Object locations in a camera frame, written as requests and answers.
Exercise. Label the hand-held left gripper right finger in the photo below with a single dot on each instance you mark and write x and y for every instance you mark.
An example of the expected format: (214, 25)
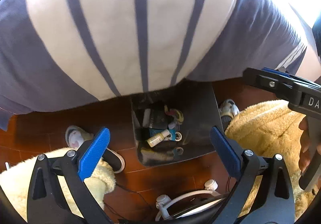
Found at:
(225, 153)

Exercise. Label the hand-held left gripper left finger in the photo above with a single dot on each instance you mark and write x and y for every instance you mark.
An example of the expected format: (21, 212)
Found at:
(94, 153)

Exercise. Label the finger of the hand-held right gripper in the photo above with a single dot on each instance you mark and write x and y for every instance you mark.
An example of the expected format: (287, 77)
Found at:
(270, 83)
(275, 71)

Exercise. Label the black trash bin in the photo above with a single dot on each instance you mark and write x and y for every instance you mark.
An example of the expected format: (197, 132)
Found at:
(200, 123)

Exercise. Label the white tape roll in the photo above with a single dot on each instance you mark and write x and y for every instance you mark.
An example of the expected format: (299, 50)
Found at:
(177, 136)

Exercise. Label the blue wet wipes packet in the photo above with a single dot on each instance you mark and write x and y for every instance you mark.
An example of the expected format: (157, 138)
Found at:
(170, 131)

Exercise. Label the cream plastic bottle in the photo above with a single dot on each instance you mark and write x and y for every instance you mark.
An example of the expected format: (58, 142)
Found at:
(156, 138)

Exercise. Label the black box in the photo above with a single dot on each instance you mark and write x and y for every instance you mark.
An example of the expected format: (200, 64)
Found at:
(158, 118)

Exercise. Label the person's right hand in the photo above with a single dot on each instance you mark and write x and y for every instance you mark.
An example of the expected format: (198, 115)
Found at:
(304, 143)

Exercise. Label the white shoe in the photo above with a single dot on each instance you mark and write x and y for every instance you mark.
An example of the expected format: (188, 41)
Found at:
(75, 137)
(228, 110)

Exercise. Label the blue striped blanket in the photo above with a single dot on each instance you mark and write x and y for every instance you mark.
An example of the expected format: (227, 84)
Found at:
(112, 26)

